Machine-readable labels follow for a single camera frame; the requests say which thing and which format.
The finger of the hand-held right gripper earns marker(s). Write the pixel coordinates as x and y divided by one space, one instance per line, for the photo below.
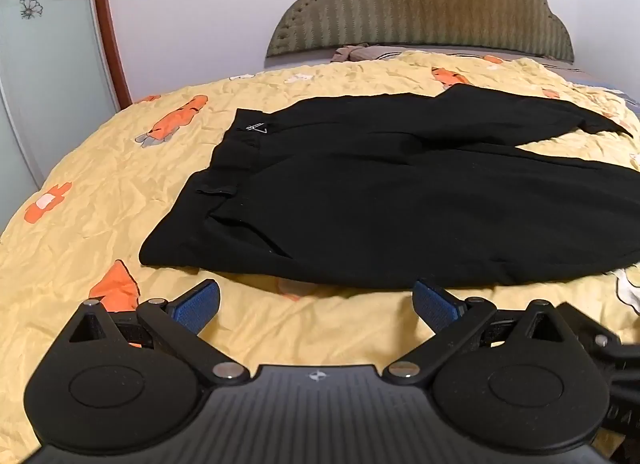
595 331

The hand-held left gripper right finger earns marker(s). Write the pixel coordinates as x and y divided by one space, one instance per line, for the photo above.
436 305

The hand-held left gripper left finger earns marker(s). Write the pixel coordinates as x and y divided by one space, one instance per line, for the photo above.
200 303

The black pants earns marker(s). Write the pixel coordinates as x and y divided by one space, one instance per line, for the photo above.
375 194

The yellow printed blanket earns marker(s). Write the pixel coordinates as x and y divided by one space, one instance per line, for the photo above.
125 168

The grey bed sheet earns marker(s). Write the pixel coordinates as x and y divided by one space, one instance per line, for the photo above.
590 76

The frosted glass flower door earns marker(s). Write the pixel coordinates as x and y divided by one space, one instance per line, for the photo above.
45 68

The olive padded headboard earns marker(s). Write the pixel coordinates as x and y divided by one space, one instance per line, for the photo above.
425 3

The red-brown wooden door frame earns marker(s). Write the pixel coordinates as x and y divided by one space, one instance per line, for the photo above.
107 18

